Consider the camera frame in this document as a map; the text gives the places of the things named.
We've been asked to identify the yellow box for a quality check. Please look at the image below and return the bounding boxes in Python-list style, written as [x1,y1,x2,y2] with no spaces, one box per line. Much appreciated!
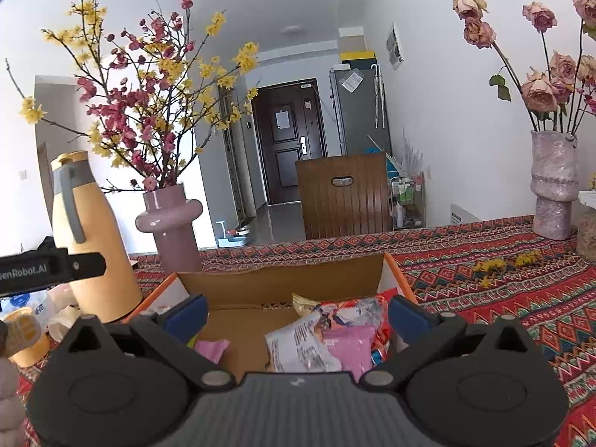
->
[339,50,377,70]

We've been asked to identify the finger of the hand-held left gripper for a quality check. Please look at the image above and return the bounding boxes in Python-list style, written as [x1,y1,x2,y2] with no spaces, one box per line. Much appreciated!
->
[67,252,107,285]

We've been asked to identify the colourful printed snack packet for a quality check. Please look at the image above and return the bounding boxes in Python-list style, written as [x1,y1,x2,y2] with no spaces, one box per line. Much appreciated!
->
[317,295,388,332]

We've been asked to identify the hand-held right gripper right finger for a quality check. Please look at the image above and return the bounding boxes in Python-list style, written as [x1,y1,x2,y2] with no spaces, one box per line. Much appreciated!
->
[361,295,536,389]

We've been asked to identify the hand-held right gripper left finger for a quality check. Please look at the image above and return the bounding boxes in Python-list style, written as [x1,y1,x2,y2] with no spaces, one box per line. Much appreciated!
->
[58,294,234,392]

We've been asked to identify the dried pink roses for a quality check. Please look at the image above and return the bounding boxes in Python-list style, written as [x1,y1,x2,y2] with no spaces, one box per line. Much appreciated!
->
[451,0,596,133]

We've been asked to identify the yellow and pink blossom branches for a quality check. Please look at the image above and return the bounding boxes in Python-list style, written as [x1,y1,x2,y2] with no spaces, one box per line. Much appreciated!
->
[4,0,261,194]

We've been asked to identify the pale dried grass bundle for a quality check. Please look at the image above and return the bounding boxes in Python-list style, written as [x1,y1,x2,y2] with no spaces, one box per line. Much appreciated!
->
[400,130,425,178]

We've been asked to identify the white floor appliance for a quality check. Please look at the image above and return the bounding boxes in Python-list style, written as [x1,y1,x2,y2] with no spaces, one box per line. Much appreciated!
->
[216,221,254,248]

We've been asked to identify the small pink packet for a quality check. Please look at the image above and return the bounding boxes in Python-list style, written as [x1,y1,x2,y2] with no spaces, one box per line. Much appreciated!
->
[193,339,231,365]

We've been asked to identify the blue white tissue pack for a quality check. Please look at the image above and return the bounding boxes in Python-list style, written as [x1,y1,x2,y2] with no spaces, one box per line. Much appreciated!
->
[28,291,59,331]

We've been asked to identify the pale pink pack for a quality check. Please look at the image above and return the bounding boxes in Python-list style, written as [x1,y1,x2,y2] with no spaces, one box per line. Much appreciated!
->
[49,286,75,308]

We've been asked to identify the glass jar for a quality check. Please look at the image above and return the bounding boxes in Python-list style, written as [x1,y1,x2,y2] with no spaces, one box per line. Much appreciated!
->
[576,190,596,262]

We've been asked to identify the metal frame rack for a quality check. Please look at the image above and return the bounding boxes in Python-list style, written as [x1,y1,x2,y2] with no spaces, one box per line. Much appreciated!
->
[221,91,247,224]

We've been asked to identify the scattered yellow petals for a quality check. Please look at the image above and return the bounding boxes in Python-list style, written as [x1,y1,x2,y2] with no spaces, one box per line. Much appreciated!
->
[472,250,543,289]

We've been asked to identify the rolling wire rack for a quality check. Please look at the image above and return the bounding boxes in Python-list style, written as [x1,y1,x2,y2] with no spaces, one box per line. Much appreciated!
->
[390,172,425,230]

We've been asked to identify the white handled umbrella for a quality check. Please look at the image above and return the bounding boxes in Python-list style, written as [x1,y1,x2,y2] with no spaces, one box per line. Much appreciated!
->
[370,65,387,129]

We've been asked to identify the orange cardboard box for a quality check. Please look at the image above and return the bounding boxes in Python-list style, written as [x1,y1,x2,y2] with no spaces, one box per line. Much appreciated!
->
[123,252,420,383]

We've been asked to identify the dark entrance door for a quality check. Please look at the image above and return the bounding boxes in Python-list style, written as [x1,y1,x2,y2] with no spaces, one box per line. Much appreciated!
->
[254,79,329,206]

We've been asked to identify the textured pink vase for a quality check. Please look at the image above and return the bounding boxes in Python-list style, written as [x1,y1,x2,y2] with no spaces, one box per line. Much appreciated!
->
[530,129,580,241]

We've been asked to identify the grey refrigerator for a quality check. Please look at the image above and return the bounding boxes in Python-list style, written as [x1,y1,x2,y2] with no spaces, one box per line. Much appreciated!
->
[329,63,393,156]

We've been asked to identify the white red print packet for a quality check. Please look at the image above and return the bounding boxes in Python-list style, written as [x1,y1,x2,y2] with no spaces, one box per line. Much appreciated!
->
[264,312,343,373]

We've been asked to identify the pink ring vase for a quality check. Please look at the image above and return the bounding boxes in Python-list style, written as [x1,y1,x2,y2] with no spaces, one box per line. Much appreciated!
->
[135,183,204,275]

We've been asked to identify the red orange snack packet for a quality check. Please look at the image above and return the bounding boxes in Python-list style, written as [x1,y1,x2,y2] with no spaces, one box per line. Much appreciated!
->
[371,326,397,365]

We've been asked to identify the person's left forearm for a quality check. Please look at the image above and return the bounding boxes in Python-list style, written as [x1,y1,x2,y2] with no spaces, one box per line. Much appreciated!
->
[0,358,26,436]

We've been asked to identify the golden snack packet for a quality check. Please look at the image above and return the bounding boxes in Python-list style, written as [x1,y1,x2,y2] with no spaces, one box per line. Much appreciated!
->
[291,292,322,318]

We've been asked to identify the yellow thermos jug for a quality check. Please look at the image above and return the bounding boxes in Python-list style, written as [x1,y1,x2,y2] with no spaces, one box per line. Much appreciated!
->
[50,150,143,324]

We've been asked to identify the pink snack packet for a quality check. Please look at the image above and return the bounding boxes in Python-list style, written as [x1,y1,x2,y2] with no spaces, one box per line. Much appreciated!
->
[325,326,379,381]

